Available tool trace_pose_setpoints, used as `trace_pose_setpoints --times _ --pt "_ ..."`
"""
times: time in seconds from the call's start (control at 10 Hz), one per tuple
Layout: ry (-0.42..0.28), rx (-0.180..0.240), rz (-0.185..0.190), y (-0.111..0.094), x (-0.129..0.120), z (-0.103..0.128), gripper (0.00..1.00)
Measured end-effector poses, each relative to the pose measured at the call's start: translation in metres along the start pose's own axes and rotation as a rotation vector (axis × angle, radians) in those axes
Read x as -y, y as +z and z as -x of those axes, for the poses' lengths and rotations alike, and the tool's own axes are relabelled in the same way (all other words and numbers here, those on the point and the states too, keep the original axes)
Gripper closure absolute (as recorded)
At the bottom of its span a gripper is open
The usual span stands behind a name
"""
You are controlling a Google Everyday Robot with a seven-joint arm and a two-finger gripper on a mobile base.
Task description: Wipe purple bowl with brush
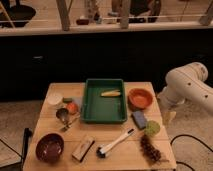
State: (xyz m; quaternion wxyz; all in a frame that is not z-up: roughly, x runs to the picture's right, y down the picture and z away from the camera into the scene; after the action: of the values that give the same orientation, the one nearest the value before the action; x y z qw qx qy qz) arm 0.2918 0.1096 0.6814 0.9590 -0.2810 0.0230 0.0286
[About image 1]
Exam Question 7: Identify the white dish brush black bristles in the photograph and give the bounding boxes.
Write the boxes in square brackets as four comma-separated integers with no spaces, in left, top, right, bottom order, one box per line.
[96,129,134,158]

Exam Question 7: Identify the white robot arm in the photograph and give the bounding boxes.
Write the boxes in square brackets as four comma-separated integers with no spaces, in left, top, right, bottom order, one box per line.
[157,62,213,126]

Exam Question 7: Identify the orange bowl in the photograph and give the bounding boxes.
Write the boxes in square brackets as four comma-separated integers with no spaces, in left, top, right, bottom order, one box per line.
[128,88,153,109]

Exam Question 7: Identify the purple bowl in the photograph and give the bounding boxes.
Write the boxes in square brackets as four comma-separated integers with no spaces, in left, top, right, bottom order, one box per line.
[35,133,64,164]

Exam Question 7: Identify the green scrub ball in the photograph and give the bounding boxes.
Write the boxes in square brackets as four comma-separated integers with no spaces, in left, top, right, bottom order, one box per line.
[144,120,160,137]

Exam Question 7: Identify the blue sponge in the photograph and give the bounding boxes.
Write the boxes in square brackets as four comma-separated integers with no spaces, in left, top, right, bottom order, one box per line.
[132,111,147,130]

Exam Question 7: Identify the dark grape bunch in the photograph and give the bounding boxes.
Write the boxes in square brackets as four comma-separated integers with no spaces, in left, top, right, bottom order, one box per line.
[140,135,161,163]

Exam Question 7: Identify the yellow corn cob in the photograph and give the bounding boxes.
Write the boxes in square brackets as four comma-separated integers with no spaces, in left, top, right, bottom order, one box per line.
[101,90,121,97]

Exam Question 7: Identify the green plastic tray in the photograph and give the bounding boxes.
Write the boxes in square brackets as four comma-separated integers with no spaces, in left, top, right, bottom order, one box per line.
[81,79,127,124]

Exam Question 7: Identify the wooden block eraser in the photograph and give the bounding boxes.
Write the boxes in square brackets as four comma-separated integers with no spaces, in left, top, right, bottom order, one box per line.
[72,135,95,162]

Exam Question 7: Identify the orange tomato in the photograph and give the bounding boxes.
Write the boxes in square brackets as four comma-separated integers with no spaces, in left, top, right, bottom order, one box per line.
[66,102,79,115]

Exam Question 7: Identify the green small lid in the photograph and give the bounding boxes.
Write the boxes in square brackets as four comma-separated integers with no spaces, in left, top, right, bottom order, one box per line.
[63,98,73,103]

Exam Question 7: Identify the metal spoon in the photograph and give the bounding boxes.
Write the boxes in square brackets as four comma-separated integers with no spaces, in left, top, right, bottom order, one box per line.
[60,115,80,132]

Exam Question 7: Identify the metal cup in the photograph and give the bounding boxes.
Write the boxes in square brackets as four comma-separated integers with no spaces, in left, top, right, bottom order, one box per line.
[56,108,69,125]

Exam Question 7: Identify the white cup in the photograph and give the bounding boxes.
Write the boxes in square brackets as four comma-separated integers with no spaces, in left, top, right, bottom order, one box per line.
[47,93,63,109]

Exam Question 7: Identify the black cable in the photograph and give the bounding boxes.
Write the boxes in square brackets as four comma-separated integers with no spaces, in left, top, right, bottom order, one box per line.
[170,133,213,171]

